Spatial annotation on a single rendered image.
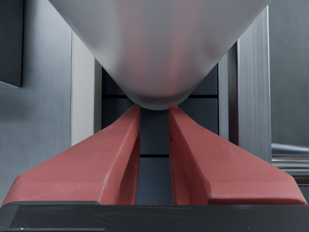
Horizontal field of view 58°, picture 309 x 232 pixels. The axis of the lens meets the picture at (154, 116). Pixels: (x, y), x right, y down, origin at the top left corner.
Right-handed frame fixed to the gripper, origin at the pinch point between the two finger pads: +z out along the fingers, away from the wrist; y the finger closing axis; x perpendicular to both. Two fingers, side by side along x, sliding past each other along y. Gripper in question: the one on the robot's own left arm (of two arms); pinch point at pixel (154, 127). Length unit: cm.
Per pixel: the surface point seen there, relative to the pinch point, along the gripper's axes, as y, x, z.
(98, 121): 3.1, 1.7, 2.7
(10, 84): 11.1, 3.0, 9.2
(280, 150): -8.9, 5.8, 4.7
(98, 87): 3.1, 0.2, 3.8
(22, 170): 10.8, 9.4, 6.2
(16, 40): 11.0, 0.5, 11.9
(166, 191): -0.7, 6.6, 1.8
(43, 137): 9.1, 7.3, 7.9
